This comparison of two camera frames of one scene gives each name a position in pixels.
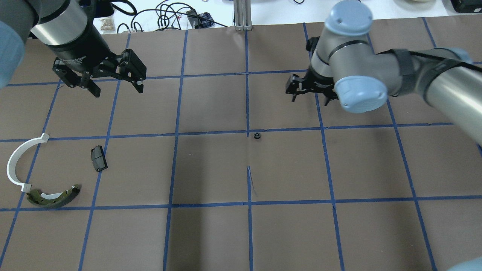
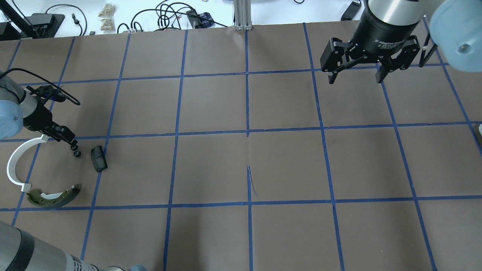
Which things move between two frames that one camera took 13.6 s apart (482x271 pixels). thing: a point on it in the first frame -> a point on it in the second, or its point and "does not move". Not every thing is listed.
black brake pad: (98, 159) does not move
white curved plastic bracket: (11, 162) does not move
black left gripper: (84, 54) -> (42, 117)
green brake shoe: (46, 200) does not move
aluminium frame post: (243, 15) does not move
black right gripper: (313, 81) -> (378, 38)
